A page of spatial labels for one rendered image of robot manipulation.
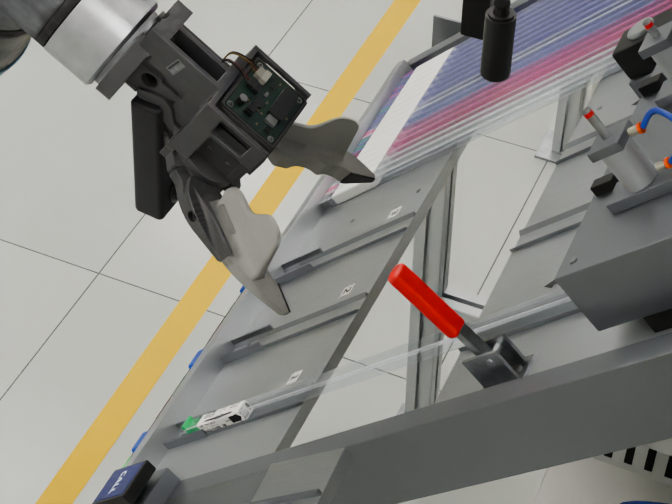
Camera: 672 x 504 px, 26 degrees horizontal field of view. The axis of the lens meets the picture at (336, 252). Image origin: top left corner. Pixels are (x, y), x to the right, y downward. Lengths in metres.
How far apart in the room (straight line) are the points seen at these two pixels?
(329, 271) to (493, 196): 1.25
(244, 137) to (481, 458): 0.27
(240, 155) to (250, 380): 0.37
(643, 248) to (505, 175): 1.80
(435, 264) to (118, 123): 1.00
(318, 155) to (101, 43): 0.19
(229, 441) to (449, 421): 0.31
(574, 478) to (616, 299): 0.57
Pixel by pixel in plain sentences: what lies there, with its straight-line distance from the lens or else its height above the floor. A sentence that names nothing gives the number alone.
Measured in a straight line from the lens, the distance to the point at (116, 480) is 1.23.
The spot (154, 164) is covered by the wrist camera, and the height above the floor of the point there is 1.08.
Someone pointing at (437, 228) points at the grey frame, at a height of 0.46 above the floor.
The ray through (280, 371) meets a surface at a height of 0.80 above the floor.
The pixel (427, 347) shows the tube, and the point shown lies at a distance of 1.07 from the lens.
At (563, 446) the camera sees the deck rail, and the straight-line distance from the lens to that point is 0.95.
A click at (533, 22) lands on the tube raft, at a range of 1.52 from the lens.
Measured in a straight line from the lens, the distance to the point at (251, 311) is 1.42.
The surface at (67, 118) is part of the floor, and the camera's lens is 2.80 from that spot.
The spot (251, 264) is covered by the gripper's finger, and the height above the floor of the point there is 1.07.
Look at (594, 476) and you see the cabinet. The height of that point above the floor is 0.62.
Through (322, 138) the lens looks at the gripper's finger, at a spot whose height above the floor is 1.08.
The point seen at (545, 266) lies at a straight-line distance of 1.07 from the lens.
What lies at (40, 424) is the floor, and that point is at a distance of 2.29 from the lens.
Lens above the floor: 1.78
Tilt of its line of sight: 46 degrees down
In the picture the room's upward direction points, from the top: straight up
